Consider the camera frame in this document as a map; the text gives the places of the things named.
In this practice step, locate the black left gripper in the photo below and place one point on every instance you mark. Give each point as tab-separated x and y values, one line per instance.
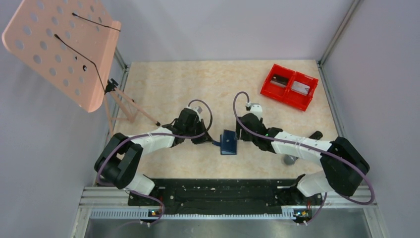
205	139

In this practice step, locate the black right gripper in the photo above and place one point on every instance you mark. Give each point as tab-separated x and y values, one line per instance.
243	136

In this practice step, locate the blue leather card holder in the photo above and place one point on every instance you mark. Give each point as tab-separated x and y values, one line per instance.
227	143

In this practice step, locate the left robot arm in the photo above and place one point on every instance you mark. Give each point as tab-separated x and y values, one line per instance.
118	162

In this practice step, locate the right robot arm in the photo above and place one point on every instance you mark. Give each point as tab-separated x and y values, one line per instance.
333	156

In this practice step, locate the silver card in right bin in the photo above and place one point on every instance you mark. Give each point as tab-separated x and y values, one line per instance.
300	88

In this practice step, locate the red double bin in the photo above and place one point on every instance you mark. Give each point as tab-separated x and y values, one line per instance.
286	95

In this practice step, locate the black microphone grey head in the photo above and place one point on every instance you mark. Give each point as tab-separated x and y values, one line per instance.
289	160

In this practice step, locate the pink music stand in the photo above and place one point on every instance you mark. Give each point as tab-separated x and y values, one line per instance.
70	43

